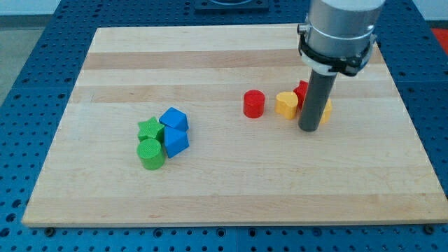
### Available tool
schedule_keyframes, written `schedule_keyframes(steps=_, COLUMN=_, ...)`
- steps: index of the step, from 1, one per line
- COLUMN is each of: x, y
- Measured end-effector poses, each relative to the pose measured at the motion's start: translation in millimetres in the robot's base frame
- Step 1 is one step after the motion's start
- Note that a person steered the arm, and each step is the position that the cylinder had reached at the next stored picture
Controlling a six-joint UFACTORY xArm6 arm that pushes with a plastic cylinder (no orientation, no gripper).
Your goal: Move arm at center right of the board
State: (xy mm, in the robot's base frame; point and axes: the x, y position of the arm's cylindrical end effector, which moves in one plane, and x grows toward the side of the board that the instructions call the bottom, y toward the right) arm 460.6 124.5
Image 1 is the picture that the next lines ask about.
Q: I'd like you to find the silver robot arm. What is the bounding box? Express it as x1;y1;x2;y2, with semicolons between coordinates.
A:
297;0;385;76

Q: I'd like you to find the wooden board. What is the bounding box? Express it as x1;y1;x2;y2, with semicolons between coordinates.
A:
22;24;447;228

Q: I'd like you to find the red cylinder block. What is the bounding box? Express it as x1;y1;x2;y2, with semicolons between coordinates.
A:
243;90;265;118

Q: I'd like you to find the blue triangular block lower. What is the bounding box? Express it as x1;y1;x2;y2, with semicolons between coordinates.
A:
164;127;190;158

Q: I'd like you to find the blue cube block upper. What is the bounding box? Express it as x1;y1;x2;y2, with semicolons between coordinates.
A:
159;107;189;132

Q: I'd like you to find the yellow heart block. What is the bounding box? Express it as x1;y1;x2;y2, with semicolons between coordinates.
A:
274;91;298;120

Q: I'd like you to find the green star block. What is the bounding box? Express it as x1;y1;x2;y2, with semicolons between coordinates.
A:
137;117;165;142

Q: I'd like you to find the green cylinder block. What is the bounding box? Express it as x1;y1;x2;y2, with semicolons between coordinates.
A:
136;139;165;170

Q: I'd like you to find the red star block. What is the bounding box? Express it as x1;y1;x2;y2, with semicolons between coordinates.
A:
293;80;308;109

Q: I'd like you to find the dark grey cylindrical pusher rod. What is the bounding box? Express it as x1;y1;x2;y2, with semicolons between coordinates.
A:
298;70;337;132

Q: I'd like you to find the yellow block behind rod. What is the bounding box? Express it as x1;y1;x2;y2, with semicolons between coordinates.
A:
320;98;333;124

